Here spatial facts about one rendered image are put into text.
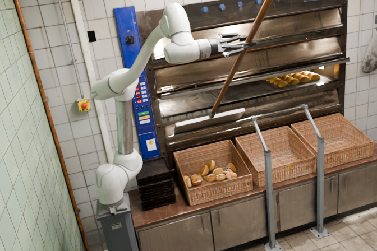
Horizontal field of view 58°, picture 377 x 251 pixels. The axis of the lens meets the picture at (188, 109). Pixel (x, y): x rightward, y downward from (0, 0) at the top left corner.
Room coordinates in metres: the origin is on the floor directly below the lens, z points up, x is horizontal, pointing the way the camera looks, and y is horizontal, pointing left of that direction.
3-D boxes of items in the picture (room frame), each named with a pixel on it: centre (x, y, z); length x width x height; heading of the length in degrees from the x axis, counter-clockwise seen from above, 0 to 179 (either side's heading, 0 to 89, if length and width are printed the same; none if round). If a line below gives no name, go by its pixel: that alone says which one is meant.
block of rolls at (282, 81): (3.55, -1.10, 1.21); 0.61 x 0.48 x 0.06; 13
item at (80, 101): (2.61, 0.82, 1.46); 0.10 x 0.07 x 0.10; 103
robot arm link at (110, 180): (1.86, 0.55, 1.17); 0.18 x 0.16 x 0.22; 151
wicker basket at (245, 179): (2.60, -0.13, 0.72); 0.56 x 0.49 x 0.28; 102
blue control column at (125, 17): (3.66, 0.60, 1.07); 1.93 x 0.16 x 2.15; 13
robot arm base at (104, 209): (1.83, 0.55, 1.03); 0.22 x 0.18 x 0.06; 11
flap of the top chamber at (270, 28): (2.99, -0.63, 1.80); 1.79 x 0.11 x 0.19; 103
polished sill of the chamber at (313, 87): (3.01, -0.63, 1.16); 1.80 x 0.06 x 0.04; 103
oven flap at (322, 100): (2.99, -0.63, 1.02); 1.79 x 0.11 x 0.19; 103
